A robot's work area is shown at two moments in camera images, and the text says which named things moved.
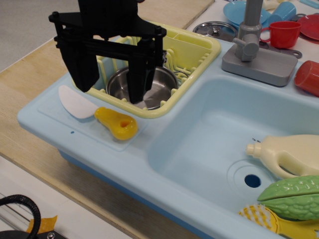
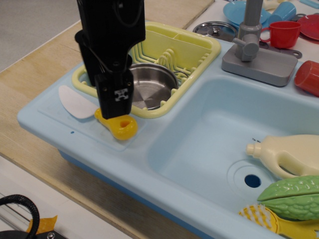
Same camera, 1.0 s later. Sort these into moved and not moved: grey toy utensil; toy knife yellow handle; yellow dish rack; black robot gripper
Moved: black robot gripper
Not moved: grey toy utensil; toy knife yellow handle; yellow dish rack
